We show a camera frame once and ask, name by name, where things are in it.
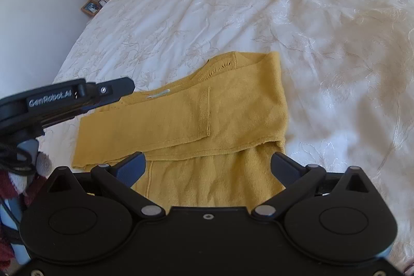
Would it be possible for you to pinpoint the wooden picture frame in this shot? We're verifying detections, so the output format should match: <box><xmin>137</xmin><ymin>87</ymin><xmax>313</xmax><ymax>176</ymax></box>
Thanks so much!
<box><xmin>80</xmin><ymin>0</ymin><xmax>102</xmax><ymax>17</ymax></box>

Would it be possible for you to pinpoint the person's patterned clothing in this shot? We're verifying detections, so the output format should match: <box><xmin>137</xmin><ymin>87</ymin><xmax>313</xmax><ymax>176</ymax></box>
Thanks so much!
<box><xmin>0</xmin><ymin>138</ymin><xmax>54</xmax><ymax>265</ymax></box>

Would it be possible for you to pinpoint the bed with white embroidered bedspread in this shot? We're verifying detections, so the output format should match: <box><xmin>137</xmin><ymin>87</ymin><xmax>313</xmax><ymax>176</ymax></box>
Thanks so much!
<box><xmin>43</xmin><ymin>0</ymin><xmax>414</xmax><ymax>276</ymax></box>

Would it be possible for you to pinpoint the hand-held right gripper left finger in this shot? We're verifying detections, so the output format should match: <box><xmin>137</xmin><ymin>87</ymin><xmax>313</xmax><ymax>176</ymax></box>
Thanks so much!
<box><xmin>48</xmin><ymin>152</ymin><xmax>165</xmax><ymax>221</ymax></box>

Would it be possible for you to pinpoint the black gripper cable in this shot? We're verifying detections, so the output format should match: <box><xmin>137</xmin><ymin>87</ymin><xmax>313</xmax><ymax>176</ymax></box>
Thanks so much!
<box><xmin>0</xmin><ymin>141</ymin><xmax>37</xmax><ymax>174</ymax></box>

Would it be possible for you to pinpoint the yellow knit sweater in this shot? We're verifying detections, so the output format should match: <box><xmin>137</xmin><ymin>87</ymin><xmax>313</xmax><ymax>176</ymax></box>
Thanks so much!
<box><xmin>71</xmin><ymin>51</ymin><xmax>288</xmax><ymax>208</ymax></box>

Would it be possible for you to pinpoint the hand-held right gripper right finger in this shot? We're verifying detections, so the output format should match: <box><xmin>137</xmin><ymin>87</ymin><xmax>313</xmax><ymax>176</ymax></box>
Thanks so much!
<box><xmin>252</xmin><ymin>152</ymin><xmax>369</xmax><ymax>220</ymax></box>

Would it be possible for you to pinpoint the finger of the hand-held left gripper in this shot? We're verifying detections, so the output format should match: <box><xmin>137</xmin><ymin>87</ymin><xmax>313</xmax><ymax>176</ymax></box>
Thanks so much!
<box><xmin>96</xmin><ymin>77</ymin><xmax>135</xmax><ymax>106</ymax></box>

